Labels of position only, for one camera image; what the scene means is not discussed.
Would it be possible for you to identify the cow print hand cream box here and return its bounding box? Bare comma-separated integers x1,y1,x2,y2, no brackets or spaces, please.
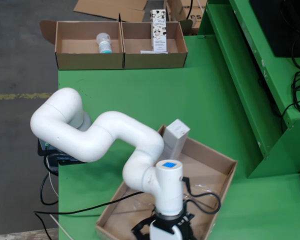
149,9,168,53

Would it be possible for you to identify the black power cable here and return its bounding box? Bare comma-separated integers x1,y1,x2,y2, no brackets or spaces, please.
39,154,60,206

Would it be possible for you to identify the black monitor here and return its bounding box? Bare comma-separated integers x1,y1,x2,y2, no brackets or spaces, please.
248,0,300,58

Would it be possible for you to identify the plain white tall carton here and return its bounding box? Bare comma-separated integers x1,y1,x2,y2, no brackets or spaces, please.
161,118,191,161

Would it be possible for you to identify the large shallow cardboard tray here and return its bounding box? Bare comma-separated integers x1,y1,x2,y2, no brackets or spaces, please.
95,124,238,240

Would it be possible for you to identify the stack of printed cardboard boxes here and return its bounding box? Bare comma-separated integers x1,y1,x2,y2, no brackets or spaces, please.
163,0,208,36

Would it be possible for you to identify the flat white and red carton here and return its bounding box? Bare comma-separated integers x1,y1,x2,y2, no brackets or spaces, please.
139,49,169,55

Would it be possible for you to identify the open brown cardboard box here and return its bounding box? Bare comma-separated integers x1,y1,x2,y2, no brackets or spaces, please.
121,21,193,70
39,20,125,71

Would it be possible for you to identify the thin white cable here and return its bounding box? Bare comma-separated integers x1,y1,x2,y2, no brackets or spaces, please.
46,159,59,197

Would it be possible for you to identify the clear bottle with teal cap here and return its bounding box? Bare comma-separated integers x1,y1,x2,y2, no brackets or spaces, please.
96,32,113,55

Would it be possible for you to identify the long black cable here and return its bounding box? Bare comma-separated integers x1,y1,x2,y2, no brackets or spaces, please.
33,191,145,240

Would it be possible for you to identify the short black camera cable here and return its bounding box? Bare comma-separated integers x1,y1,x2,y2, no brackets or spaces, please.
181,176,221,215

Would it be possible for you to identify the small open cardboard box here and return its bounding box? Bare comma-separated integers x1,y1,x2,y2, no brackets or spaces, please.
73,0,148,23

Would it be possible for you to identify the black cable bundle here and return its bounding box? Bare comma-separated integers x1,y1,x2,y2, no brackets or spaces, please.
279,32,300,126

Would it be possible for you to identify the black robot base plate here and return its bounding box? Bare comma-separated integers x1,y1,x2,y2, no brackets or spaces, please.
37,138,88,166

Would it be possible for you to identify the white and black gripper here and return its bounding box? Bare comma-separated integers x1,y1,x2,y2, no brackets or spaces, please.
131,211,196,240

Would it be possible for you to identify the green metal shelf unit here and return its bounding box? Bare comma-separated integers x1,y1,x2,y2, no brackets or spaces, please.
197,0,300,180

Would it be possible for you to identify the grey robot controller box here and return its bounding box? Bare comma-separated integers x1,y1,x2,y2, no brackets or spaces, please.
38,138,52,152

